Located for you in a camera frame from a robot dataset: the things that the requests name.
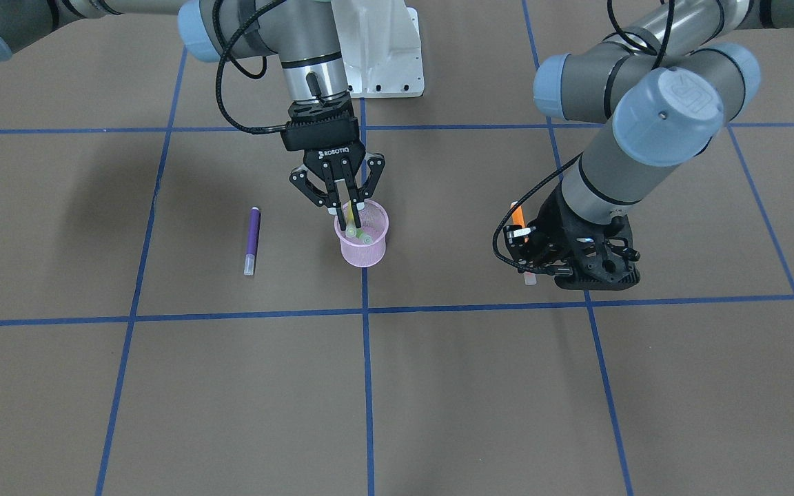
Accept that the green highlighter pen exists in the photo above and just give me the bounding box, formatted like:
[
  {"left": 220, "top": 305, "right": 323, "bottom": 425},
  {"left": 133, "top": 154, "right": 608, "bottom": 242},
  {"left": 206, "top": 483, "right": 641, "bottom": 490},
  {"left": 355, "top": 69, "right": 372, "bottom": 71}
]
[{"left": 355, "top": 229, "right": 373, "bottom": 245}]

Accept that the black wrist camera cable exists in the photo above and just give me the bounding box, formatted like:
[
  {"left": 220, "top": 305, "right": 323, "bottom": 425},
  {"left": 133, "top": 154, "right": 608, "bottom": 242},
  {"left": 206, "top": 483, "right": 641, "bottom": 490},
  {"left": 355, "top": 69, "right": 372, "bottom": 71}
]
[{"left": 212, "top": 0, "right": 315, "bottom": 135}]

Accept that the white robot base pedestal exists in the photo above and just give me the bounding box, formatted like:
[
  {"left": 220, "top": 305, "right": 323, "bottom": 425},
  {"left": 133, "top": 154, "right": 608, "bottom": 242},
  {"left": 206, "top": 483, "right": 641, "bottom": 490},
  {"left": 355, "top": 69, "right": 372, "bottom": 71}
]
[{"left": 331, "top": 1, "right": 425, "bottom": 99}]

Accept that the brown paper table mat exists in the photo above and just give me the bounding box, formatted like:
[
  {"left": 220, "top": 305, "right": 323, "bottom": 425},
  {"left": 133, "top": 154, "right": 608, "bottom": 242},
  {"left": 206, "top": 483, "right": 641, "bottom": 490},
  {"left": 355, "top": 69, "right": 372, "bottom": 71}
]
[{"left": 0, "top": 1, "right": 794, "bottom": 495}]

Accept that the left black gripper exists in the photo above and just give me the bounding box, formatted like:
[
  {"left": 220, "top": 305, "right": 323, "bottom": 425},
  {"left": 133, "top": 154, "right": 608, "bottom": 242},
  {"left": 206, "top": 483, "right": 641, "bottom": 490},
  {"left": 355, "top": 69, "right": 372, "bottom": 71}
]
[{"left": 504, "top": 189, "right": 642, "bottom": 290}]

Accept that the pink mesh pen holder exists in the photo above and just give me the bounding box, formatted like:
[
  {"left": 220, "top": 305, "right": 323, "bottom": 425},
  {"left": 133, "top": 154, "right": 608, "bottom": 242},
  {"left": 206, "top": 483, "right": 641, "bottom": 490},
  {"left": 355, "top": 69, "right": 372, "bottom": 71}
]
[{"left": 329, "top": 200, "right": 389, "bottom": 268}]

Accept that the yellow highlighter pen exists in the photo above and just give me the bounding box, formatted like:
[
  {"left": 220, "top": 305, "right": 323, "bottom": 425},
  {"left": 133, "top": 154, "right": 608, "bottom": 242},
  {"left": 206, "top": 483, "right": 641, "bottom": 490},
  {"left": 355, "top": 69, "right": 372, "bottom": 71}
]
[{"left": 344, "top": 204, "right": 363, "bottom": 240}]

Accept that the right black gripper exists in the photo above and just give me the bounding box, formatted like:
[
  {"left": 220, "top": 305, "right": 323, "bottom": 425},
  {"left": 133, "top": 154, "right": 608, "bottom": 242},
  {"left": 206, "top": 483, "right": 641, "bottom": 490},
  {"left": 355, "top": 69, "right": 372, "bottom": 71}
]
[{"left": 281, "top": 96, "right": 387, "bottom": 231}]

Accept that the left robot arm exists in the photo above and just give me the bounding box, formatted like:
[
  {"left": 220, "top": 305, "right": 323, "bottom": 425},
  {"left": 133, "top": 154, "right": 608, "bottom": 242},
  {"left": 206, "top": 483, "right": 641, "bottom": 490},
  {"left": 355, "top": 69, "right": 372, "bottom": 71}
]
[{"left": 492, "top": 1, "right": 794, "bottom": 290}]

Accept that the purple highlighter pen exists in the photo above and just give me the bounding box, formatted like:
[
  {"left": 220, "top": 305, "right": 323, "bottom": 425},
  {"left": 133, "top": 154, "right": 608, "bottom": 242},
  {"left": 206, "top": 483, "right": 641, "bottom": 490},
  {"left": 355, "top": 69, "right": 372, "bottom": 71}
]
[{"left": 243, "top": 206, "right": 261, "bottom": 276}]

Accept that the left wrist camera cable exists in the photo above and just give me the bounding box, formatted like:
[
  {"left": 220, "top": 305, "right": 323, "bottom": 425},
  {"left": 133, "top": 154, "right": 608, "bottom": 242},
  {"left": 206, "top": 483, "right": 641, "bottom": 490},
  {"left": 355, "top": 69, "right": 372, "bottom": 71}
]
[{"left": 492, "top": 0, "right": 677, "bottom": 285}]

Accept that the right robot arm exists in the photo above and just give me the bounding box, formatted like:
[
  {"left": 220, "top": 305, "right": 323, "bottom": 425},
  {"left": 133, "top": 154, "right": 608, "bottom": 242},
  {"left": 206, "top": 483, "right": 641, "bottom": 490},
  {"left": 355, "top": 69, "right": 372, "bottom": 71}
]
[{"left": 0, "top": 1, "right": 385, "bottom": 230}]

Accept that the orange highlighter pen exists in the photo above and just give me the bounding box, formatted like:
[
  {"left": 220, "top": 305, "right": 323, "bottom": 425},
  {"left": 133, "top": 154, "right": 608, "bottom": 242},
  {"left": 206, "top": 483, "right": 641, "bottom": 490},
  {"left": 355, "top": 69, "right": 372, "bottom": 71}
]
[{"left": 509, "top": 201, "right": 527, "bottom": 230}]

